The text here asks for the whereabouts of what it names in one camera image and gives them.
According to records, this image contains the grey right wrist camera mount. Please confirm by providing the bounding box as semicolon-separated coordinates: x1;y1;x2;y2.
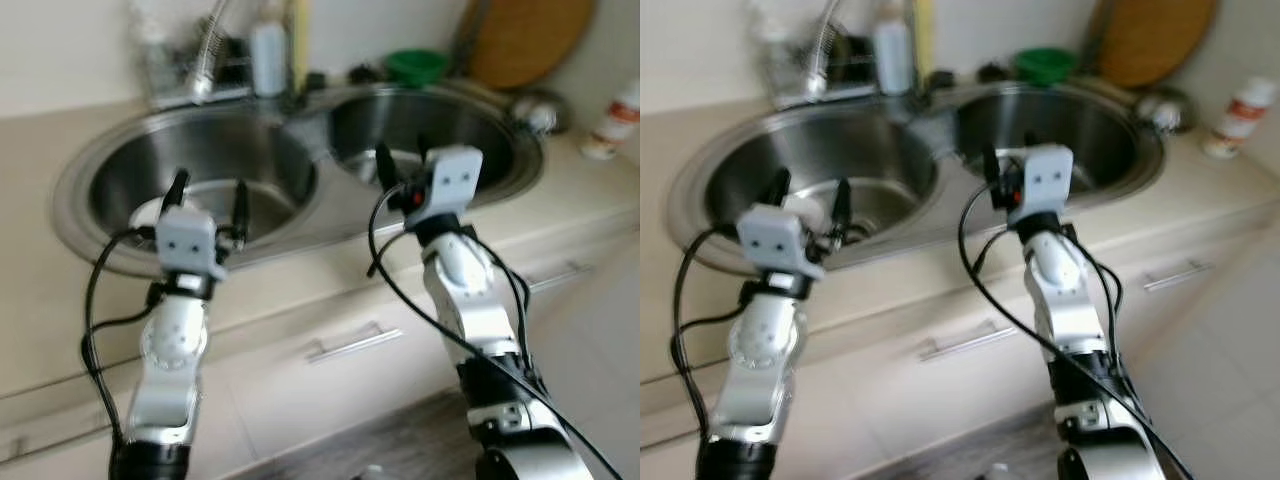
424;145;485;219
1014;143;1075;217

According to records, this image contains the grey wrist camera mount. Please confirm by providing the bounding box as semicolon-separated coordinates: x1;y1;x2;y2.
1014;143;1075;217
737;203;827;282
155;207;230;282
424;145;485;219

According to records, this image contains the green plastic bowl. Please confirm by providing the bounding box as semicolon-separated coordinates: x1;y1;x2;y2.
1013;47;1079;87
384;48;452;88

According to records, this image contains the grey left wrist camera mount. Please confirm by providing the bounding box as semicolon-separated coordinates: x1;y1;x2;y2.
155;207;230;282
737;203;827;282

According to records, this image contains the round wooden cutting board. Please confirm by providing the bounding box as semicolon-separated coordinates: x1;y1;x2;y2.
1095;0;1221;91
465;0;599;92

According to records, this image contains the beige kitchen cabinet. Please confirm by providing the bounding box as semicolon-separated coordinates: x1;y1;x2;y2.
640;95;1280;480
0;95;641;480

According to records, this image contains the white bottle orange label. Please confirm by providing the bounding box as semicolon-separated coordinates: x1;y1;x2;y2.
1203;78;1279;161
581;78;641;162

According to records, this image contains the steel faucet with flexible head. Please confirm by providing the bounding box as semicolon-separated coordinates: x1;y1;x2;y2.
805;0;926;106
190;0;301;109

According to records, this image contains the stainless steel double sink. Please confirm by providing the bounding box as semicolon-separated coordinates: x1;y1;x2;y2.
52;82;549;279
665;82;1167;277

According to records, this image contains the shiny steel bowl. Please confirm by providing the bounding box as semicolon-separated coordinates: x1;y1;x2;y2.
510;88;573;137
1135;86;1196;136

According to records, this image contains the grey dish cloth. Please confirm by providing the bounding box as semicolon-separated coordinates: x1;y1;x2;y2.
283;103;339;166
905;103;963;161

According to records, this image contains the white plastic bottle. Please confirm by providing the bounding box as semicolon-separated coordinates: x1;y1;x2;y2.
873;8;914;98
249;8;290;99

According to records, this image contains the small plain white bowl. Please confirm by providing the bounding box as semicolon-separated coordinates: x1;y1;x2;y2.
783;193;843;239
128;193;216;239

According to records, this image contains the wire sink caddy rack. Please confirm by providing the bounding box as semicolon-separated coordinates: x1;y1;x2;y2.
750;20;876;106
135;20;253;109

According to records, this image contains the short black cable with plug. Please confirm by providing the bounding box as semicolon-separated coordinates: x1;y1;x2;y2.
972;225;1023;278
365;222;431;280

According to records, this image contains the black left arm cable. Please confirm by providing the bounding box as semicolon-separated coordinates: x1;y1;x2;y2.
672;224;749;446
80;226;166;446

